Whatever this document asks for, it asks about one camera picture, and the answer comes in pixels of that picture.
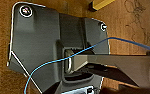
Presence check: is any blue cable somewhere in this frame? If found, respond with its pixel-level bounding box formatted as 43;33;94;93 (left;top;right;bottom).
24;37;150;94

